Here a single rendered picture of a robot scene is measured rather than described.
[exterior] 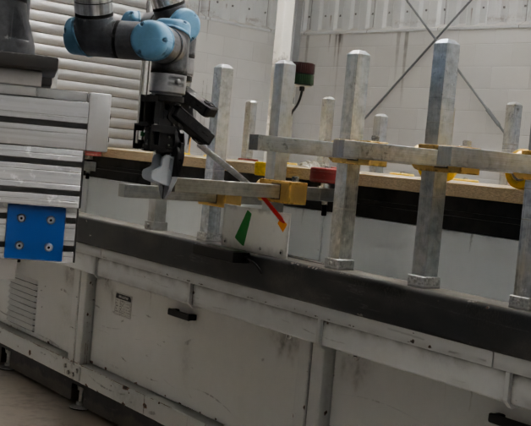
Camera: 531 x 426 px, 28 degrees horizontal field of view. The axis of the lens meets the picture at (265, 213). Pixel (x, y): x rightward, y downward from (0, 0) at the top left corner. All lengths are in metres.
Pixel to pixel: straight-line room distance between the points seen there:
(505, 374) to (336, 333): 0.46
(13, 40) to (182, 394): 1.73
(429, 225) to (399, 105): 9.62
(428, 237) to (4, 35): 0.86
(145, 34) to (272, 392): 1.13
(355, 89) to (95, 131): 0.71
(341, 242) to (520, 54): 8.64
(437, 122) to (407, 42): 9.65
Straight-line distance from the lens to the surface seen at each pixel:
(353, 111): 2.19
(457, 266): 2.26
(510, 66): 10.81
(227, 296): 2.57
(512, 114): 3.34
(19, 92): 1.66
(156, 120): 2.17
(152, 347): 3.32
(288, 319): 2.37
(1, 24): 1.67
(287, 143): 2.04
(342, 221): 2.19
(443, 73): 2.02
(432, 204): 2.01
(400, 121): 11.58
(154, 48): 2.05
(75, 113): 1.65
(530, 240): 1.85
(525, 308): 1.85
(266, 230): 2.38
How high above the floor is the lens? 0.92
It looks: 3 degrees down
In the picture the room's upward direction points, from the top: 5 degrees clockwise
